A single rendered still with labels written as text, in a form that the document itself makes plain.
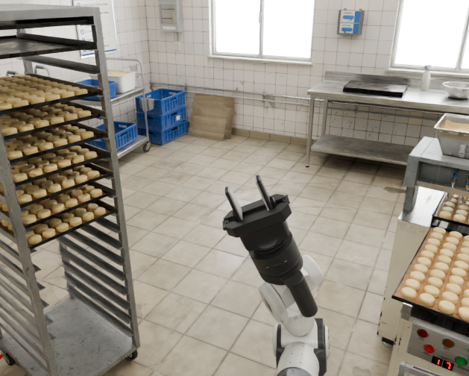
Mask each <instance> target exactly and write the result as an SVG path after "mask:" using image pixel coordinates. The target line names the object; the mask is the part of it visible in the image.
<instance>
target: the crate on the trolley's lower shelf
mask: <svg viewBox="0 0 469 376"><path fill-rule="evenodd" d="M113 124H114V131H115V137H116V148H117V151H118V150H119V149H120V148H123V147H124V146H126V145H127V144H129V143H131V142H133V141H134V140H135V139H136V138H137V131H136V123H129V122H115V121H113ZM119 125H127V127H126V128H123V127H119ZM95 128H97V129H101V130H103V131H104V124H102V125H99V126H97V127H95ZM85 143H87V144H90V145H93V146H95V147H98V148H101V149H104V150H106V151H107V144H106V140H100V139H97V140H93V141H89V142H85Z"/></svg>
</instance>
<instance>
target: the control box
mask: <svg viewBox="0 0 469 376"><path fill-rule="evenodd" d="M419 330H425V331H426V332H427V333H428V336H427V337H425V338H423V337H421V336H419V335H418V331H419ZM444 339H449V340H451V341H452V342H453V347H450V348H449V347H447V346H445V345H444V344H443V340H444ZM425 345H431V346H432V347H433V348H434V351H433V353H431V354H429V353H427V352H425V350H424V347H425ZM406 353H408V354H411V355H414V356H416V357H419V358H421V359H423V360H426V361H428V362H431V363H433V364H435V363H434V361H435V358H438V359H439V360H440V362H439V364H438V365H437V366H440V367H442V368H446V367H445V365H446V363H450V365H451V366H450V369H448V370H450V371H452V372H455V373H457V374H460V375H463V376H469V337H467V336H464V335H461V334H459V333H456V332H453V331H451V330H448V329H445V328H442V327H439V326H437V325H434V324H431V323H429V322H425V321H423V320H420V319H417V318H414V319H413V322H412V326H411V330H410V334H409V340H408V344H407V347H406ZM457 357H461V358H463V359H465V361H466V365H465V366H459V365H458V364H457V363H456V358H457ZM435 365H436V364H435Z"/></svg>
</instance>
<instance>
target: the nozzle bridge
mask: <svg viewBox="0 0 469 376"><path fill-rule="evenodd" d="M457 169H459V171H458V172H457V176H456V177H457V180H456V184H455V186H454V187H451V186H450V185H451V180H452V176H453V174H454V172H456V171H457ZM468 177H469V160H468V159H463V158H459V157H451V156H447V155H443V154H442V152H441V147H440V145H439V142H438V139H436V138H435V139H434V138H431V137H424V138H423V139H422V140H421V141H420V142H419V143H418V144H417V146H416V147H415V148H414V149H413V150H412V152H411V153H410V154H409V157H408V161H407V166H406V174H405V178H404V182H403V185H404V186H405V187H407V188H406V195H405V200H404V204H403V211H406V212H411V211H412V209H413V207H414V206H415V204H416V201H417V197H418V190H419V187H424V188H427V189H433V190H438V191H441V192H447V193H451V194H454V195H460V196H464V197H468V198H469V190H466V189H465V185H466V182H467V179H468Z"/></svg>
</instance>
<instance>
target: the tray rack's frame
mask: <svg viewBox="0 0 469 376"><path fill-rule="evenodd" d="M78 16H94V14H93V8H92V7H84V6H68V5H51V4H19V3H15V4H0V21H10V20H23V19H50V18H64V17H78ZM23 65H24V69H25V71H26V72H31V73H34V71H33V66H32V62H29V61H25V60H23ZM43 312H44V314H45V315H46V316H47V317H49V318H50V320H52V321H53V322H52V323H51V324H50V325H47V328H48V330H49V331H50V332H51V333H52V334H54V335H55V336H56V337H57V338H56V339H54V340H53V341H51V345H52V346H53V347H54V348H56V349H57V350H58V351H59V352H60V354H58V355H57V356H56V357H55V360H56V361H57V362H58V363H59V364H60V365H61V366H62V367H63V369H61V370H60V371H59V372H58V374H59V375H60V376H102V375H103V374H104V373H105V372H107V371H108V370H110V369H111V368H112V367H114V366H115V365H116V364H118V363H119V362H121V361H122V360H123V359H124V358H126V357H127V356H128V355H129V356H130V357H131V355H130V354H131V353H133V352H134V351H135V350H136V346H135V345H134V344H133V343H132V337H131V338H130V337H129V336H127V335H126V334H125V333H123V332H122V331H120V330H119V329H118V328H116V327H115V326H114V325H112V324H111V323H109V322H108V321H107V320H106V319H104V318H103V317H101V316H100V315H98V314H97V313H96V312H95V311H93V310H92V309H90V308H89V307H88V306H86V305H85V304H84V303H82V302H81V301H79V300H78V299H77V298H76V297H74V296H73V295H72V294H70V293H69V297H68V298H66V299H64V300H62V301H61V302H59V303H57V304H55V305H54V306H52V307H49V308H48V309H47V310H44V311H43ZM0 351H1V352H2V353H3V354H4V355H5V356H4V357H3V358H4V360H6V361H7V356H6V353H8V354H9V355H10V356H11V357H12V358H13V359H14V360H15V361H16V362H17V363H18V364H19V365H20V366H21V367H22V368H23V369H24V370H25V372H26V373H27V374H28V375H29V376H49V374H48V372H47V371H46V370H45V369H44V368H42V367H41V366H40V365H39V364H38V363H37V362H36V361H35V360H34V359H33V358H32V357H31V356H30V355H29V354H28V353H27V352H26V351H25V350H24V349H23V348H22V347H21V346H20V345H19V344H18V343H17V342H16V341H15V340H14V339H13V338H12V337H11V336H10V335H9V334H7V333H6V332H5V333H2V332H1V328H0ZM7 363H8V361H7Z"/></svg>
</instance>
